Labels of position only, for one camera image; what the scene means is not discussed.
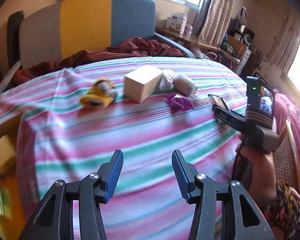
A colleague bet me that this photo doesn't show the purple snack packet cartoon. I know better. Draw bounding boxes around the purple snack packet cartoon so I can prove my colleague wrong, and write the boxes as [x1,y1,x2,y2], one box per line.
[166,94,194,112]

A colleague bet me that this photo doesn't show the person right hand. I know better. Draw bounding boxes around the person right hand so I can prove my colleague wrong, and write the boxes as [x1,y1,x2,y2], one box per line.
[236,134,277,206]

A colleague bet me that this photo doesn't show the white cardboard box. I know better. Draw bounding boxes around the white cardboard box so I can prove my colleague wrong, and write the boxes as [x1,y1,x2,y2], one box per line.
[123,65,163,103]

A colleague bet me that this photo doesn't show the dark red blanket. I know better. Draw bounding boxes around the dark red blanket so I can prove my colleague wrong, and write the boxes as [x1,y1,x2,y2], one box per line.
[13,37,184,85]

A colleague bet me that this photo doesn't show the striped bed sheet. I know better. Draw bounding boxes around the striped bed sheet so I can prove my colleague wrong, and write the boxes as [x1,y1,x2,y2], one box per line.
[0,57,247,239]

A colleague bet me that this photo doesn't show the wooden desk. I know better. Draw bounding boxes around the wooden desk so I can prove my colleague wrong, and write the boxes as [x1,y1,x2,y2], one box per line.
[155,28,241,67]

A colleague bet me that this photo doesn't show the tricolour headboard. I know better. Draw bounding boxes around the tricolour headboard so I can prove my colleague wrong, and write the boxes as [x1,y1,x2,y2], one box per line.
[19,0,155,69]

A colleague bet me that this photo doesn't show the yellow sponge block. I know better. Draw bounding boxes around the yellow sponge block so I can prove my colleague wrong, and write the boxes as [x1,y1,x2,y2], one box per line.
[0,135,16,175]

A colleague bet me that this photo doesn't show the gold metal tin box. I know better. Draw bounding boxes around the gold metal tin box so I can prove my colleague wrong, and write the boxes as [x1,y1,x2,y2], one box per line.
[0,115,26,239]

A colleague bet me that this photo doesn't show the white appliance box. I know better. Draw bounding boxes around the white appliance box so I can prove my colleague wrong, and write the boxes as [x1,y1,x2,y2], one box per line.
[165,12,187,34]

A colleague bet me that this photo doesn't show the yellow plush toy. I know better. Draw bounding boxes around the yellow plush toy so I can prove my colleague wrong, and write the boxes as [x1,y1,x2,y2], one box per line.
[79,77,117,109]

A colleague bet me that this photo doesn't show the pink quilt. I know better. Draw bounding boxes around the pink quilt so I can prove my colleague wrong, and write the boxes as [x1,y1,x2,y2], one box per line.
[274,93,300,162]

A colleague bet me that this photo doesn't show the wicker chair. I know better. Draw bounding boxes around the wicker chair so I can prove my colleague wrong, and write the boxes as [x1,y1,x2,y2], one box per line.
[273,119,300,195]

